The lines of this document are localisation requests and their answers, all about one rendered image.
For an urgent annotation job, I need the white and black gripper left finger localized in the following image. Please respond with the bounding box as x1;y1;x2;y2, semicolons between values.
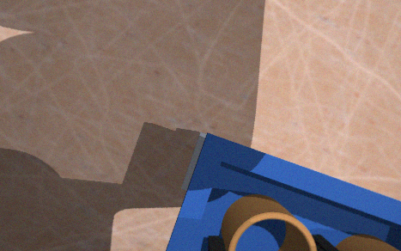
208;236;226;251

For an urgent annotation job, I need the blue open-top crate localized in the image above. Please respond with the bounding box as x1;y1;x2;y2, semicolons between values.
166;133;401;251

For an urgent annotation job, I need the bronze bushing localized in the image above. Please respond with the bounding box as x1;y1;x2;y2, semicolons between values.
335;234;399;251
222;194;317;251

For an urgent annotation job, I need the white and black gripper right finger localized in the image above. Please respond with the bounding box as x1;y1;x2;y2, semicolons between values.
313;235;339;251

